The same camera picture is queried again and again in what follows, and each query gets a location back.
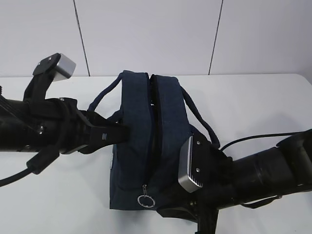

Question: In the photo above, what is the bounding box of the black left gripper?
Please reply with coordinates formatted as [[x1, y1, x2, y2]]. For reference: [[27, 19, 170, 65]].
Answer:
[[36, 97, 130, 155]]

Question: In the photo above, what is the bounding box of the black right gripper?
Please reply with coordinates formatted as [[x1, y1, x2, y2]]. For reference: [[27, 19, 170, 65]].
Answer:
[[156, 192, 220, 234]]

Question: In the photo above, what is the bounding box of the dark blue insulated lunch bag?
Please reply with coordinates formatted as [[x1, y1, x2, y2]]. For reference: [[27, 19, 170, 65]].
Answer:
[[89, 70, 220, 211]]

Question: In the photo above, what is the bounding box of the silver zipper pull ring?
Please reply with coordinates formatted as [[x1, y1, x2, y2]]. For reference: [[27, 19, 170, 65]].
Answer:
[[137, 184, 156, 208]]

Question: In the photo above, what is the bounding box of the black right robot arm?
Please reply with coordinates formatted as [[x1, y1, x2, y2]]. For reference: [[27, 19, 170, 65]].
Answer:
[[157, 130, 312, 234]]

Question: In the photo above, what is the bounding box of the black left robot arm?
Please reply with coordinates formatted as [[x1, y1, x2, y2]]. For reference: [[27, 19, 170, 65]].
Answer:
[[0, 86, 130, 155]]

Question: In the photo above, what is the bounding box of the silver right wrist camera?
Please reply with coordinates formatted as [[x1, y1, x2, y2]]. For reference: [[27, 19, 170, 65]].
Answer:
[[177, 135, 230, 194]]

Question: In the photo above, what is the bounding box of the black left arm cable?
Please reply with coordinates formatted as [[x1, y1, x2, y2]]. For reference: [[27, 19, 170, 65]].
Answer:
[[0, 143, 60, 188]]

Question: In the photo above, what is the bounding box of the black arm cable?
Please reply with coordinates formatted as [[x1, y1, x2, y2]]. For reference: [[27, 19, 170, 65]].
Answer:
[[0, 143, 60, 188], [220, 133, 305, 151]]

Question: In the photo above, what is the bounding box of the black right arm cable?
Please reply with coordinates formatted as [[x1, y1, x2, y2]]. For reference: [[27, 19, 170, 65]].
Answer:
[[220, 133, 305, 151]]

